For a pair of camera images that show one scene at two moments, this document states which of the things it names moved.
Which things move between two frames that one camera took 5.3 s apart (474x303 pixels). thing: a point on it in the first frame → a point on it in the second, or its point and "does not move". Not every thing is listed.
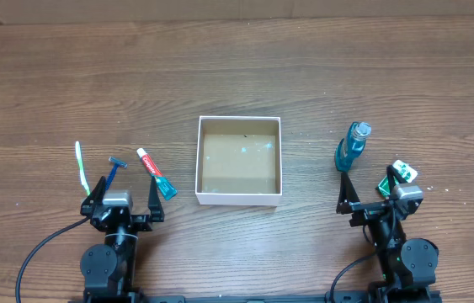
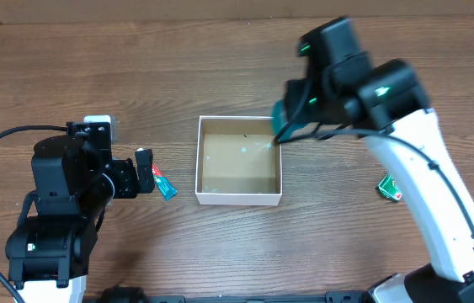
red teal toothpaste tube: (165, 184) does not move
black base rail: (178, 299) does not move
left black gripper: (146, 222) → (129, 185)
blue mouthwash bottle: (356, 140) → (281, 128)
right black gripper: (347, 200) → (307, 108)
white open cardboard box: (239, 161) does not move
